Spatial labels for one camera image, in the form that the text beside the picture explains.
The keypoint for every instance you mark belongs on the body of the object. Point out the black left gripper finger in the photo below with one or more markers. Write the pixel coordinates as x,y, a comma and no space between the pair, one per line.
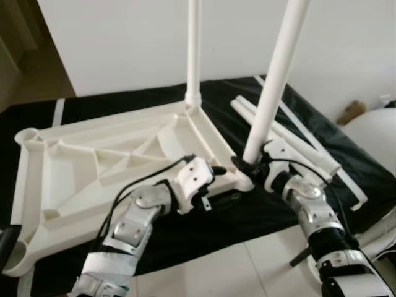
218,169

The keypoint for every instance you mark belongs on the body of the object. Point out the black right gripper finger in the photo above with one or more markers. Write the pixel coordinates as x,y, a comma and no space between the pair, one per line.
267,158
241,168

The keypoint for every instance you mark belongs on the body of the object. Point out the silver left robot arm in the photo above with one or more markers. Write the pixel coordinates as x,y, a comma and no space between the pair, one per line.
133,229

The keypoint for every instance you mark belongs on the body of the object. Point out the black metal table leg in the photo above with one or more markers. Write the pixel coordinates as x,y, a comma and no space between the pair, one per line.
299,257

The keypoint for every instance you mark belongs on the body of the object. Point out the white tape strip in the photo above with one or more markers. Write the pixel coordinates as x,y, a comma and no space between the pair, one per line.
354,192
59,111

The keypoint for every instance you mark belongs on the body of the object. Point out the small brown lumpy object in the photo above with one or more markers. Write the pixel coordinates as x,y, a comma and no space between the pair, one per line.
351,112

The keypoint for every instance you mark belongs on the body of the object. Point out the white standing fan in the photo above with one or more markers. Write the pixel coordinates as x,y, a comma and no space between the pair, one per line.
377,139

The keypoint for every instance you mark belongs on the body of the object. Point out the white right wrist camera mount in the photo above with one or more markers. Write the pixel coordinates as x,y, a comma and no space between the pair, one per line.
279,151

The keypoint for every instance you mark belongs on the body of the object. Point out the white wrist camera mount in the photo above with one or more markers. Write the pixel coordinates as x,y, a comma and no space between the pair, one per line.
279,151
192,179

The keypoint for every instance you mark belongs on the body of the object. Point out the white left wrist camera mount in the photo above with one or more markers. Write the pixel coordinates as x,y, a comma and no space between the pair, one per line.
192,179

